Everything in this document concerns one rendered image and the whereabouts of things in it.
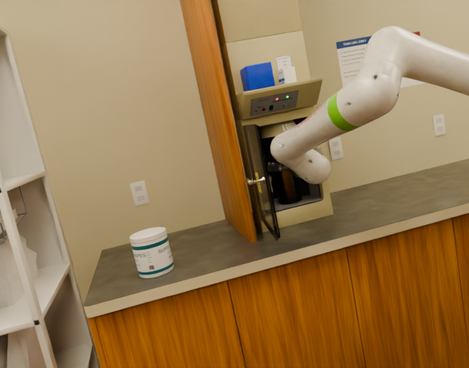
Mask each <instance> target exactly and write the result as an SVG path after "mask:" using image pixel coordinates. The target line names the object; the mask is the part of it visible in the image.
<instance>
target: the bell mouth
mask: <svg viewBox="0 0 469 368"><path fill-rule="evenodd" d="M294 126H296V123H295V122H294V121H293V120H288V121H284V122H280V123H274V124H270V125H266V126H262V130H261V136H262V139H264V138H269V137H276V136H277V135H279V134H281V133H283V132H285V131H287V130H289V129H291V128H293V127H294Z"/></svg>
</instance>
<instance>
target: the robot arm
mask: <svg viewBox="0 0 469 368"><path fill-rule="evenodd" d="M402 77H405V78H408V79H412V80H418V81H421V82H424V83H429V84H432V85H437V86H440V87H442V88H447V89H449V90H452V91H456V92H458V93H462V94H465V95H467V96H469V54H467V53H462V52H460V51H458V50H454V49H451V48H449V47H446V46H443V45H440V44H438V43H436V42H432V41H430V40H428V39H425V38H423V37H421V36H419V35H416V34H414V33H412V32H410V31H408V30H406V29H404V28H401V27H399V26H387V27H384V28H382V29H380V30H378V31H377V32H375V33H374V35H372V37H371V38H370V40H369V42H368V44H367V49H366V52H365V57H364V59H363V62H362V65H361V67H360V70H359V72H358V73H357V75H356V77H355V79H353V80H352V81H351V82H350V83H348V84H347V85H345V86H344V87H343V88H341V89H340V90H339V91H338V92H337V93H336V94H335V95H332V96H330V97H329V98H328V99H327V100H326V101H325V102H324V103H323V104H322V105H321V106H320V107H319V108H318V109H317V110H316V111H315V112H314V113H313V114H312V115H310V116H309V117H308V118H306V119H304V121H302V122H301V123H299V124H297V125H296V126H294V127H293V128H291V129H289V130H287V131H285V132H283V133H281V134H279V135H277V136H276V137H275V138H274V139H273V140H272V142H271V146H270V152H271V154H272V157H273V158H274V159H275V160H276V161H278V162H279V163H280V164H274V163H273V162H268V165H267V170H268V172H282V171H283V170H285V171H286V170H289V171H290V172H291V173H292V174H293V175H294V176H295V177H298V178H302V179H303V180H305V181H306V182H308V183H311V184H319V183H322V182H324V181H325V180H326V179H327V178H328V177H329V175H330V172H331V165H330V162H329V160H328V159H327V158H326V157H325V156H323V155H322V154H320V153H318V152H317V151H315V150H314V149H313V148H315V147H316V146H318V145H320V144H322V143H324V142H326V141H328V140H330V139H333V138H335V137H337V136H340V135H341V134H345V133H347V132H350V131H353V130H355V129H357V128H359V127H361V126H363V125H365V124H367V123H370V122H372V121H374V120H376V119H378V118H380V117H382V116H384V115H385V114H387V113H388V112H390V111H391V110H392V109H393V108H394V106H395V105H396V103H397V100H398V98H399V93H400V85H401V81H402Z"/></svg>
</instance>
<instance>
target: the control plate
mask: <svg viewBox="0 0 469 368"><path fill-rule="evenodd" d="M298 92H299V91H292V92H288V93H281V94H277V95H273V96H266V97H262V98H258V99H252V100H251V116H255V115H261V114H265V113H269V112H276V111H280V110H286V109H290V108H294V107H296V105H297V97H298ZM287 96H289V97H288V98H286V97H287ZM276 98H278V100H276ZM289 103H291V104H290V105H289ZM283 104H285V106H283ZM271 105H273V110H269V109H270V106H271ZM278 105H279V107H277V106H278ZM262 108H265V111H262ZM255 110H258V111H257V112H255Z"/></svg>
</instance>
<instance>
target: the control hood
mask: <svg viewBox="0 0 469 368"><path fill-rule="evenodd" d="M322 80H323V77H317V78H313V79H309V80H302V81H298V82H294V83H287V84H282V85H276V86H272V87H267V88H260V89H256V90H252V91H245V92H242V93H239V94H237V95H236V97H237V103H238V107H239V111H240V118H241V119H242V120H245V119H249V118H255V117H259V116H263V115H269V114H273V113H277V112H284V111H288V110H295V109H298V108H302V107H309V106H313V105H317V104H318V100H319V94H320V90H321V84H322ZM292 91H299V92H298V97H297V105H296V107H294V108H290V109H286V110H280V111H276V112H269V113H265V114H261V115H255V116H251V100H252V99H258V98H262V97H266V96H273V95H277V94H281V93H288V92H292Z"/></svg>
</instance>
